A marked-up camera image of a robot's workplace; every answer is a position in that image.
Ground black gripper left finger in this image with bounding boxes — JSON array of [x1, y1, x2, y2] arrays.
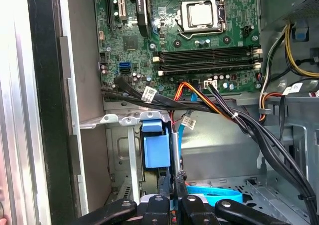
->
[[76, 175, 173, 225]]

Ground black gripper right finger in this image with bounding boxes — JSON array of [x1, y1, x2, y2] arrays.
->
[[173, 170, 289, 225]]

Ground hard disk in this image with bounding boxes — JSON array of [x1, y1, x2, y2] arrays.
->
[[139, 119, 179, 211]]

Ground metal disk bay cage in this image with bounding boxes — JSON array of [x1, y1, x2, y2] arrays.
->
[[79, 110, 182, 211]]

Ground metal optical drive cage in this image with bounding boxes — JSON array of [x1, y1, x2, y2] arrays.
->
[[261, 95, 319, 186]]

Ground black RAM slot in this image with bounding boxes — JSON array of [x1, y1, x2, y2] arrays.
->
[[152, 52, 261, 63], [157, 65, 261, 77], [153, 59, 262, 70], [159, 46, 262, 58]]

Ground black PC case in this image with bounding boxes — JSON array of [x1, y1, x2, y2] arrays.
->
[[24, 0, 319, 225]]

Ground green motherboard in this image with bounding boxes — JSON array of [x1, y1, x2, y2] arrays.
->
[[93, 0, 264, 103]]

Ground socket locking lever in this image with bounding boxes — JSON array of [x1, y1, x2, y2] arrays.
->
[[180, 27, 225, 41]]

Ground CPU socket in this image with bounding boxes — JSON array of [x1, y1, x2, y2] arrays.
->
[[175, 0, 227, 40]]

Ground black graphics card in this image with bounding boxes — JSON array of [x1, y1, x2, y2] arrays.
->
[[129, 0, 152, 38]]

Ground silver CPU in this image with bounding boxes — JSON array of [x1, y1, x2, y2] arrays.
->
[[188, 2, 215, 28]]

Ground metal socket cover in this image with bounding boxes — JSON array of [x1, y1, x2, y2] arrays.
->
[[181, 0, 222, 34]]

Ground black expansion slot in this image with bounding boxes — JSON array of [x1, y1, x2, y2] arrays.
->
[[106, 0, 116, 28]]

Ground white expansion slot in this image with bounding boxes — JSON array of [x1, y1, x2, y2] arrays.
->
[[117, 0, 127, 21]]

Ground black wire bundle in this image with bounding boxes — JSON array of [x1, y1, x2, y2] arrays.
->
[[101, 75, 319, 225]]

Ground orange power wire bundle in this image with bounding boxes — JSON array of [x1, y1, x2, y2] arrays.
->
[[174, 82, 235, 118]]

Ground yellow power wires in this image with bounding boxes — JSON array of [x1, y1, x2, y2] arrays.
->
[[284, 23, 319, 78]]

